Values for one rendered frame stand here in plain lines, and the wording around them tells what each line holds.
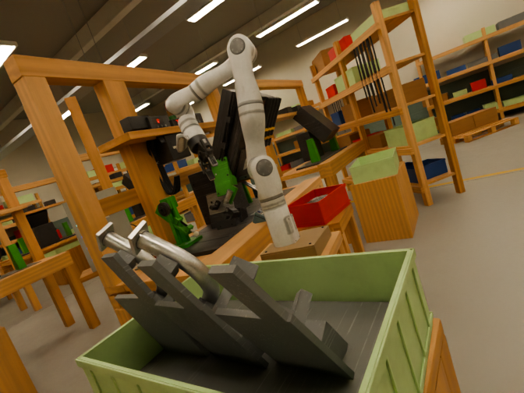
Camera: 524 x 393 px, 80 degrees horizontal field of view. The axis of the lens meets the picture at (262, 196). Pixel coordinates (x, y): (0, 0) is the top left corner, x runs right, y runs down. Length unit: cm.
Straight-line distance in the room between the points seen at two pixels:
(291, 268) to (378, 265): 22
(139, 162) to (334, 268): 133
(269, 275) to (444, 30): 983
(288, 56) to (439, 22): 434
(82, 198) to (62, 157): 19
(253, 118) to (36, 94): 96
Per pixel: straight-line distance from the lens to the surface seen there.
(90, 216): 160
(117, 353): 87
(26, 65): 173
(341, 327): 72
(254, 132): 113
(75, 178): 161
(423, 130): 415
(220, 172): 181
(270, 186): 108
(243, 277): 38
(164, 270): 52
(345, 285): 78
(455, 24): 1041
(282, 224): 110
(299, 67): 1122
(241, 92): 114
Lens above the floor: 125
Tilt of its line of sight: 8 degrees down
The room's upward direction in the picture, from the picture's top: 19 degrees counter-clockwise
